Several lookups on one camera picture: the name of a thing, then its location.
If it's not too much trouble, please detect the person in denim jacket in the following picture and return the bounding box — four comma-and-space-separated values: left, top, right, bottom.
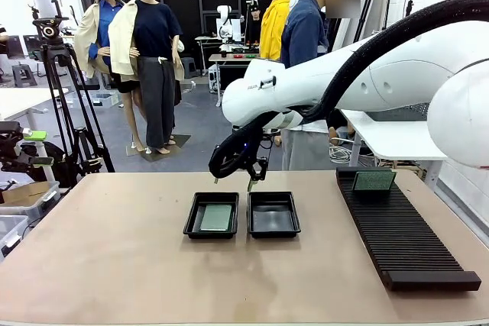
280, 0, 362, 173

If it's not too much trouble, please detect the black corrugated right-arm cable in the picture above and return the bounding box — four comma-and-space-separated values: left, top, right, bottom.
208, 0, 489, 181

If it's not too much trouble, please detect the green circuit board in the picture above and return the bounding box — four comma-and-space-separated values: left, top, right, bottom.
199, 203, 234, 232
351, 169, 397, 192

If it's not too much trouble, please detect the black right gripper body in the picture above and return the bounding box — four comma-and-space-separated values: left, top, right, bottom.
242, 129, 270, 165

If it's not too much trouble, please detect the dark square mannequin base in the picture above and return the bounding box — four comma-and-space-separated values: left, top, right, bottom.
143, 134, 192, 163

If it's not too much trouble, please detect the black camera tripod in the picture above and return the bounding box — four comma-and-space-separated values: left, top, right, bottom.
32, 16, 116, 174

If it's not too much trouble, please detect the white background desk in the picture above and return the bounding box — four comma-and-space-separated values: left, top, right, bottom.
194, 35, 223, 75

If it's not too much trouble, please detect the mannequin with black hat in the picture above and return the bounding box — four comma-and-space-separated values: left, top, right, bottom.
73, 0, 148, 153

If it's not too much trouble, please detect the mannequin with navy shirt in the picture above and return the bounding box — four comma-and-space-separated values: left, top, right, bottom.
108, 0, 186, 155

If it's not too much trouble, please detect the brown cardboard box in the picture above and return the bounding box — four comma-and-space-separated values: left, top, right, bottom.
2, 182, 50, 205

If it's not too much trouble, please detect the black slotted board rack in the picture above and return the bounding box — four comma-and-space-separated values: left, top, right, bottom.
335, 166, 482, 292

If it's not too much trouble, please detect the black ESD tray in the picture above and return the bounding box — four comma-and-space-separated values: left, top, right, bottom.
182, 191, 241, 240
247, 191, 303, 239

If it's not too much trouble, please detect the grey step stool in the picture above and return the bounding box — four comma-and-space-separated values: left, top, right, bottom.
11, 64, 38, 89
180, 56, 199, 78

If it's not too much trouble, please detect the mannequin with yellow hoodie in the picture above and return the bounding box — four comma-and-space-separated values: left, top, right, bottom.
259, 0, 305, 62

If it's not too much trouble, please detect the white rectangular table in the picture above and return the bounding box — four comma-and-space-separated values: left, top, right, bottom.
0, 87, 70, 121

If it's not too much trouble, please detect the small white background robot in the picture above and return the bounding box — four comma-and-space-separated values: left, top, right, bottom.
215, 5, 242, 52

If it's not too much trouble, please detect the white computer tower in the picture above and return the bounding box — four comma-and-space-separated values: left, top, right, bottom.
208, 64, 220, 94

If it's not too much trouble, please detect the white table with rounded corners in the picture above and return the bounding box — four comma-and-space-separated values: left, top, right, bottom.
338, 109, 449, 189

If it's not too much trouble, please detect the black leaning light stand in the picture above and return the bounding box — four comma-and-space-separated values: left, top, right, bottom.
355, 0, 387, 43

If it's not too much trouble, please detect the wood-top background table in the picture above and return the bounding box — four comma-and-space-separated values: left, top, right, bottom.
208, 53, 263, 108

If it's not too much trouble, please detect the clear plastic storage box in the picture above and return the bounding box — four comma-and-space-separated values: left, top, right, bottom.
0, 180, 62, 224
92, 92, 120, 109
0, 215, 31, 260

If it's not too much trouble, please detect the black cabinet under table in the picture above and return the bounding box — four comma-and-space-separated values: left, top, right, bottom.
219, 65, 248, 92

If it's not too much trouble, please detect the seated person in black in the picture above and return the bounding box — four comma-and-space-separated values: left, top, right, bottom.
246, 5, 264, 43

